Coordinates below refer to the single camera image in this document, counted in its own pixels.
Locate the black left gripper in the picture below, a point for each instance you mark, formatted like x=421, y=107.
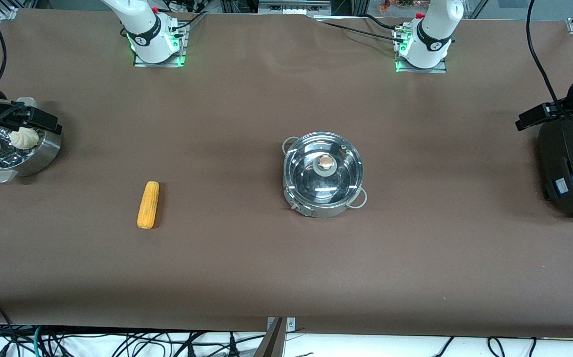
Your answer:
x=557, y=110

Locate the stainless steel pot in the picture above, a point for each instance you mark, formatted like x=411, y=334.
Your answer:
x=316, y=211

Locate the white steamed bun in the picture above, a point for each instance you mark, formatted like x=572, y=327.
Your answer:
x=24, y=139

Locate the yellow corn cob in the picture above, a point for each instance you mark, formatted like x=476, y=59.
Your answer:
x=148, y=206

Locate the steel steamer pot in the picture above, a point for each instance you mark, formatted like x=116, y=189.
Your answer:
x=43, y=153

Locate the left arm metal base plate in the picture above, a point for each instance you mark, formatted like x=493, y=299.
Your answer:
x=405, y=69

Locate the table cover sheet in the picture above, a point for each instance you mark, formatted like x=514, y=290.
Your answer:
x=266, y=267

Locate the black rice cooker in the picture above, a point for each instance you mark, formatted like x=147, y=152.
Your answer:
x=569, y=183

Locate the metal table edge bracket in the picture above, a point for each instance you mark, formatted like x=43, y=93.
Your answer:
x=290, y=325

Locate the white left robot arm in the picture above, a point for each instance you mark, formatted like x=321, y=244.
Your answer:
x=430, y=34

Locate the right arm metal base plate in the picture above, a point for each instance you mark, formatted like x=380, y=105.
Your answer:
x=140, y=62

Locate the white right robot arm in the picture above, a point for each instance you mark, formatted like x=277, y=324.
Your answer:
x=147, y=29

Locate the dark camera stand pole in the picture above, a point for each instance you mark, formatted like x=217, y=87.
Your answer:
x=271, y=344

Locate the glass pot lid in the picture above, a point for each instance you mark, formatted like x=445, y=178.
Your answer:
x=324, y=164

